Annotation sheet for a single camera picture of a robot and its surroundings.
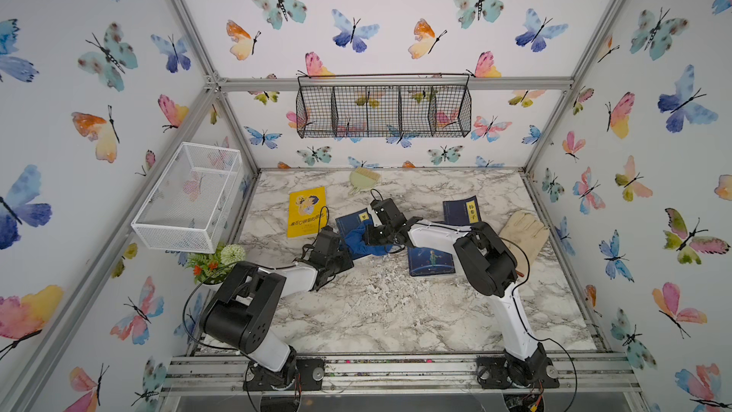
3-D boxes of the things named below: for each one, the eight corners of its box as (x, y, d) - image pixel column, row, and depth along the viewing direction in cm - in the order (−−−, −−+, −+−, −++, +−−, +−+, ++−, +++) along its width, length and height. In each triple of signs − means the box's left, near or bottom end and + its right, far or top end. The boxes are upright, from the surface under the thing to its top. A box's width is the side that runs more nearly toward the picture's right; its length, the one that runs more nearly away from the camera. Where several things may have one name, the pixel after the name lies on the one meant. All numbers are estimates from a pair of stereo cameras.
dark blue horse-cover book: (445, 225, 106) (447, 219, 103) (441, 202, 113) (442, 196, 110) (480, 225, 106) (483, 219, 103) (474, 202, 113) (476, 196, 110)
